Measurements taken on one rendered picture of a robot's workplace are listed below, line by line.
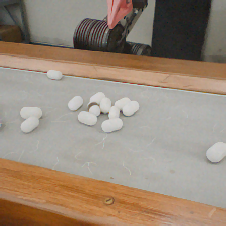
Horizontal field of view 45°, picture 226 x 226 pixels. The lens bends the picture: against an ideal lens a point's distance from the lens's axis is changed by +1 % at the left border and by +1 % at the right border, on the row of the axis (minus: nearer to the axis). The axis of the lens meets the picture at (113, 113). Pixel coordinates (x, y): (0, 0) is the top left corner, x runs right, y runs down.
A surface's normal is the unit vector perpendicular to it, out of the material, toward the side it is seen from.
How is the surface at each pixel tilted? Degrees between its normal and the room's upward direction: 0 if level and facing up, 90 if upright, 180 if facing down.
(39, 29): 89
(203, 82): 45
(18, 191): 0
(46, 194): 0
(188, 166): 0
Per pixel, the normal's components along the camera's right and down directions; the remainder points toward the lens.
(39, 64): -0.21, -0.25
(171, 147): 0.00, -0.85
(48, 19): -0.35, 0.50
